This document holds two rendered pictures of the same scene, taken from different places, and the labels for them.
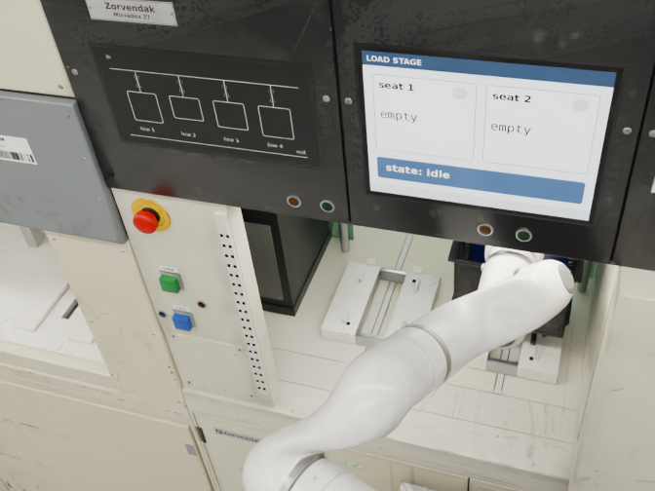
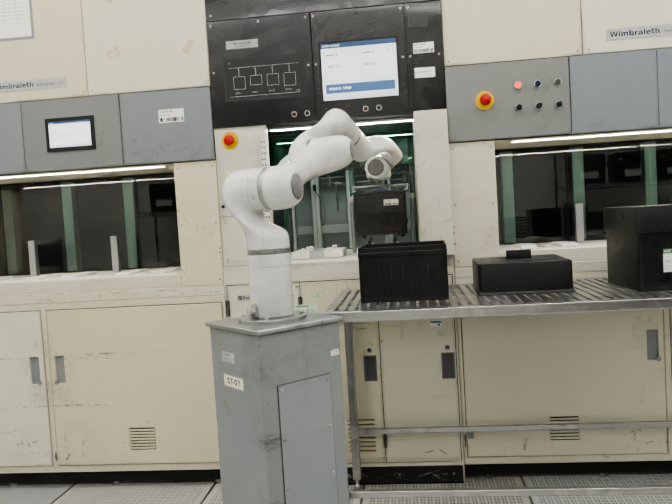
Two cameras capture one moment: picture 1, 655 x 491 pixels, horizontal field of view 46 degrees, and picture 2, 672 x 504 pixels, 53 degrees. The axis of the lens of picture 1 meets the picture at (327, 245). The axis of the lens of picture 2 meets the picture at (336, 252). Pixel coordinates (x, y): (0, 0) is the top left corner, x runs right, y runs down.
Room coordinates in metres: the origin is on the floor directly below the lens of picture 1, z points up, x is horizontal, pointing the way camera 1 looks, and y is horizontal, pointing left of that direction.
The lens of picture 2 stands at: (-1.64, 0.65, 1.04)
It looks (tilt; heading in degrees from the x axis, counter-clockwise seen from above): 3 degrees down; 343
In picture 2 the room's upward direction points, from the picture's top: 3 degrees counter-clockwise
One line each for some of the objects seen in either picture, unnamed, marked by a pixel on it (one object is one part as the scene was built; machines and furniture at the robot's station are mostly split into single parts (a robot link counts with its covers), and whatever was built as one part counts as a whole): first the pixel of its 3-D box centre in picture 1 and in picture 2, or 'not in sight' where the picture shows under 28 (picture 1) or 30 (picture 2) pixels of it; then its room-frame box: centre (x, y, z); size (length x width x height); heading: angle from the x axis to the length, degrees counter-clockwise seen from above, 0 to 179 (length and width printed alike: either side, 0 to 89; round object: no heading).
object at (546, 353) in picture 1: (510, 327); not in sight; (1.01, -0.35, 0.89); 0.22 x 0.21 x 0.04; 157
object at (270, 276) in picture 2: not in sight; (271, 286); (0.21, 0.29, 0.85); 0.19 x 0.19 x 0.18
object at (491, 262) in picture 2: not in sight; (519, 269); (0.32, -0.56, 0.83); 0.29 x 0.29 x 0.13; 66
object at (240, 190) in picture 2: not in sight; (256, 211); (0.23, 0.32, 1.07); 0.19 x 0.12 x 0.24; 47
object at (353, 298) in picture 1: (381, 305); (319, 251); (1.12, -0.10, 0.89); 0.22 x 0.21 x 0.04; 157
